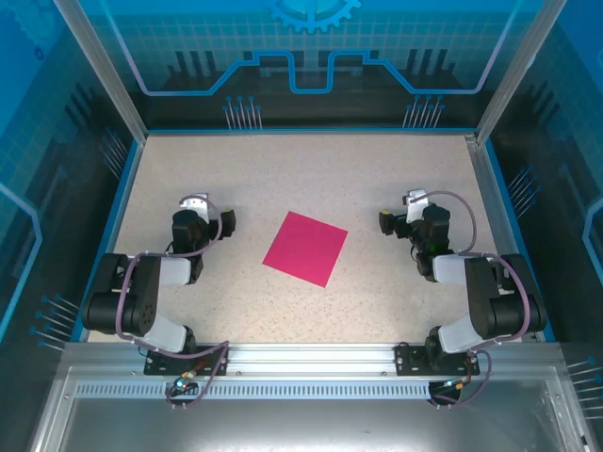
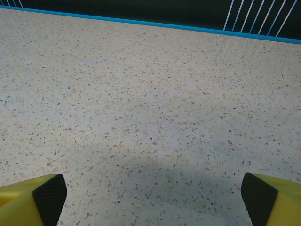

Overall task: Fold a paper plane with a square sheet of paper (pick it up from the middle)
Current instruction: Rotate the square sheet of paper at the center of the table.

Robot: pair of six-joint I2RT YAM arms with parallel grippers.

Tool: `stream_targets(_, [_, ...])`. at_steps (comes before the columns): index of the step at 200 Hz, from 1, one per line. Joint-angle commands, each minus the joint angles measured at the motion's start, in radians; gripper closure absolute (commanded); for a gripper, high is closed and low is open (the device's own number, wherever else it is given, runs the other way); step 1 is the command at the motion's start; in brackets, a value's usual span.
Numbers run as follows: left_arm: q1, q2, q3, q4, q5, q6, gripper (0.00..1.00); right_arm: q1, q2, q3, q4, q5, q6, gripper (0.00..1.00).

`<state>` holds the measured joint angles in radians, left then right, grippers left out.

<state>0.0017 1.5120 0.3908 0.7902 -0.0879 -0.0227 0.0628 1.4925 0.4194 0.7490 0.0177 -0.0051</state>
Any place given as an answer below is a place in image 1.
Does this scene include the pink paper sheet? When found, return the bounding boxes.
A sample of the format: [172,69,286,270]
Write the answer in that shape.
[261,210,350,289]

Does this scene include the sheet metal tray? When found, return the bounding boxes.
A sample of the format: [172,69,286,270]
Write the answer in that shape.
[27,366,590,452]

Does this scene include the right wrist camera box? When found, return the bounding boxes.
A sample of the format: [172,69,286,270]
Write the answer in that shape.
[405,189,429,225]

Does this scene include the aluminium side rail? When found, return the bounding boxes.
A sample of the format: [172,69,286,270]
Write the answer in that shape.
[464,134,538,343]

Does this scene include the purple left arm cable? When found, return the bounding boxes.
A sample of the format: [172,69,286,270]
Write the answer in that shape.
[115,193,232,411]

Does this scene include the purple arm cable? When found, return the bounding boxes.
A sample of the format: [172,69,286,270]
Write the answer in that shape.
[115,193,232,411]
[409,190,531,410]

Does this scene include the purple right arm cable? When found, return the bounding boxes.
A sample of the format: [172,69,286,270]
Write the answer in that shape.
[409,190,531,410]

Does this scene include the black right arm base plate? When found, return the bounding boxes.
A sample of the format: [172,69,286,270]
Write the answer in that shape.
[394,343,482,377]

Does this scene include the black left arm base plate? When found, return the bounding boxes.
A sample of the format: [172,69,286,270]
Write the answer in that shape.
[143,345,231,377]

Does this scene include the aluminium mounting rail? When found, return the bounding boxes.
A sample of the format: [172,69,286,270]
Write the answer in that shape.
[63,342,562,374]

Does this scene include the cable connector with light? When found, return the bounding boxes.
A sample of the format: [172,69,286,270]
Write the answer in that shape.
[440,376,473,393]
[170,371,198,396]

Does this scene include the slotted metal cable duct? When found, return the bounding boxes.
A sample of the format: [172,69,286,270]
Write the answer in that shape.
[74,381,552,400]

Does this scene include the aluminium frame post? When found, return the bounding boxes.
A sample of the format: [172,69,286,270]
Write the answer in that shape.
[52,0,148,142]
[475,0,569,142]

